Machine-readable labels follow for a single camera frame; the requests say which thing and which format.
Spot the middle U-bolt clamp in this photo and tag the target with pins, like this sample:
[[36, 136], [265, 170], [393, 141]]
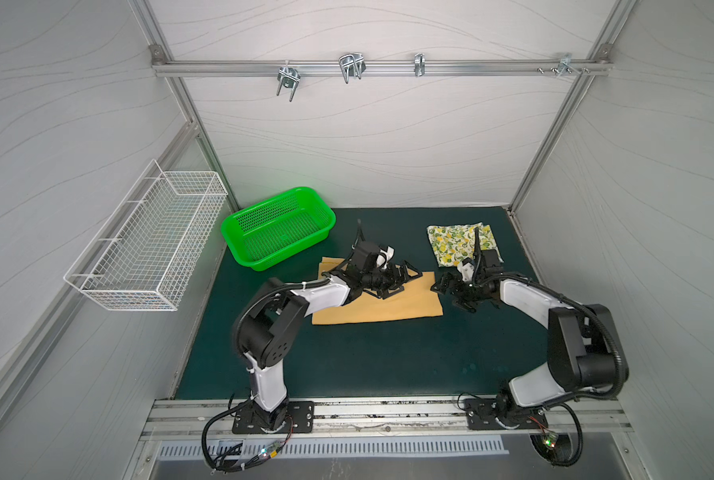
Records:
[[352, 65]]

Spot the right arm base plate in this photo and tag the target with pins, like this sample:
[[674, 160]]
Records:
[[483, 415]]

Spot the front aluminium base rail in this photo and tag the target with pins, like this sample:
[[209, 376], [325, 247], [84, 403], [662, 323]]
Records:
[[344, 417]]

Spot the lemon print skirt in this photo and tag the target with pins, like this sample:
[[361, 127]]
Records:
[[452, 244]]

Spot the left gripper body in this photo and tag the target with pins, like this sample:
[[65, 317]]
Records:
[[379, 279]]

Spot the small metal hook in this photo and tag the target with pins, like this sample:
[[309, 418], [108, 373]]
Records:
[[419, 65]]

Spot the u-bolt clamp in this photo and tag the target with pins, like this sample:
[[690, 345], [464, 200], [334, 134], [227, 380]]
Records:
[[352, 65], [288, 78]]

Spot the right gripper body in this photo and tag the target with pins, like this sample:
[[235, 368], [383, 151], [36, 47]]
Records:
[[460, 288]]

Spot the white vent strip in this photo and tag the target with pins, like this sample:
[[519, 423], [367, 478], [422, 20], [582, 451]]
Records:
[[303, 447]]

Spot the right bolt bracket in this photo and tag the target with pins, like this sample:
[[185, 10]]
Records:
[[564, 67]]

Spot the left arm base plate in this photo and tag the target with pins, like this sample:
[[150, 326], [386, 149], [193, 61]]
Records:
[[290, 416]]

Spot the horizontal aluminium rail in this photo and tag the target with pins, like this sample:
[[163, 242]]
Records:
[[374, 68]]

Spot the left U-bolt clamp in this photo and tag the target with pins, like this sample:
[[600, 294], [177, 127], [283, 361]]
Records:
[[288, 78]]

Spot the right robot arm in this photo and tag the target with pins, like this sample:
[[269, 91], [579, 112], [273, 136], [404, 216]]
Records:
[[584, 359]]

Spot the green plastic basket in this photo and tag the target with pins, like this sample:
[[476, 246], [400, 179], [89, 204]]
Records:
[[273, 230]]

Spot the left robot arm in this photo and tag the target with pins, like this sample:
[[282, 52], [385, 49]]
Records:
[[265, 331]]

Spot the white wire basket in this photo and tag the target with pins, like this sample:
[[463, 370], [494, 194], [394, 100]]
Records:
[[145, 253]]

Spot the yellow skirt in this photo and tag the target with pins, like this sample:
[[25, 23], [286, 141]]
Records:
[[416, 301]]

